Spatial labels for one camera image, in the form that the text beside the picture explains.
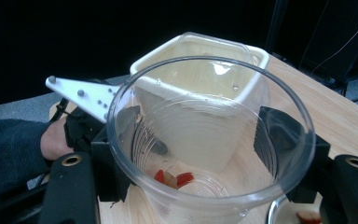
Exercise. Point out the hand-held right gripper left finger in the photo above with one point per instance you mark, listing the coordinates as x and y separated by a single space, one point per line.
112 168

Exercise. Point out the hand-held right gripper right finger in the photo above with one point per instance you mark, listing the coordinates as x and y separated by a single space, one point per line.
313 155

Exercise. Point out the pile of red fruit slices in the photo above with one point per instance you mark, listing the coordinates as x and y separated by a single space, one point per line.
309 217

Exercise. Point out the square glass bowl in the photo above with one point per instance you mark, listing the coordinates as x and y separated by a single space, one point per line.
275 211

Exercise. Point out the white square container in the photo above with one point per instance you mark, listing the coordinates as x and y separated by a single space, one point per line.
149 67

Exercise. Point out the small portion of red slices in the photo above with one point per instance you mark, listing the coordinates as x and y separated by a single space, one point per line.
185 179

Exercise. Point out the clear plastic cup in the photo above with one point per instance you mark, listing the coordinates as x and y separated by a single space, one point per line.
183 205

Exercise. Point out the black computer tower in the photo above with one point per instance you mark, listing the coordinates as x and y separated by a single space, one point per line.
338 37

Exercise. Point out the black metal stand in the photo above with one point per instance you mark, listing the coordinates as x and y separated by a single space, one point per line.
276 25

